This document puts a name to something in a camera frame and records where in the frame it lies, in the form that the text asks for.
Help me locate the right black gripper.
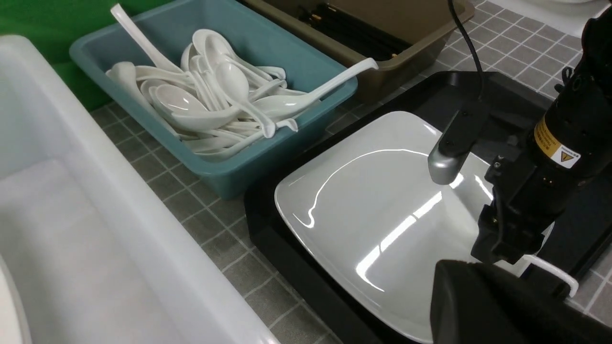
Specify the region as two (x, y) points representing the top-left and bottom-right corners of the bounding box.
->
(471, 139), (579, 264)

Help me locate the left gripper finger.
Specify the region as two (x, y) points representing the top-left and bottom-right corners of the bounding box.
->
(430, 260), (612, 344)

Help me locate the large white square plate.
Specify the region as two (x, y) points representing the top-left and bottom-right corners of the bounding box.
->
(274, 111), (492, 344)

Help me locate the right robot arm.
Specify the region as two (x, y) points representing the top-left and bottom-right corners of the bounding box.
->
(471, 9), (612, 264)

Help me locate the black serving tray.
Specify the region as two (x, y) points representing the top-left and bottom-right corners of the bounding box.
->
(244, 71), (612, 344)

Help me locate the brown plastic bin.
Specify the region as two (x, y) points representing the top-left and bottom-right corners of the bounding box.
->
(242, 0), (456, 104)

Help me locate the bundle of black chopsticks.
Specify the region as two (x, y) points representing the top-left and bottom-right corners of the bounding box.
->
(297, 2), (412, 61)

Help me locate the white spoon overhanging bin edge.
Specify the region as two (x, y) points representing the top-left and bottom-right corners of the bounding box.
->
(253, 57), (379, 120)

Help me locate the teal plastic bin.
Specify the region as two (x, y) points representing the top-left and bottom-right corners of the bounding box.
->
(69, 0), (358, 199)

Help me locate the white spoon centre of pile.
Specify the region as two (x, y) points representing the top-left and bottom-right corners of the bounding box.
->
(214, 62), (277, 139)

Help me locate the pile of white spoons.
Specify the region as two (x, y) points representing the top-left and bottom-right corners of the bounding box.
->
(106, 29), (302, 160)

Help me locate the large translucent white bin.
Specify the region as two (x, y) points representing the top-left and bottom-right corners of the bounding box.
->
(0, 35), (278, 344)

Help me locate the upright white spoon in bin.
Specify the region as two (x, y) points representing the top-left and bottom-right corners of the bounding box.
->
(110, 3), (183, 73)

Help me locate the stack of white square plates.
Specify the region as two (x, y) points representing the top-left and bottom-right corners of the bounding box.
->
(0, 259), (32, 344)

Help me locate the green backdrop cloth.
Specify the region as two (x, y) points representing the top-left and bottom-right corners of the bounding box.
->
(0, 0), (167, 111)

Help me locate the right black camera cable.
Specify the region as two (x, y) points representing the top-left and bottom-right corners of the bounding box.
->
(447, 0), (484, 103)

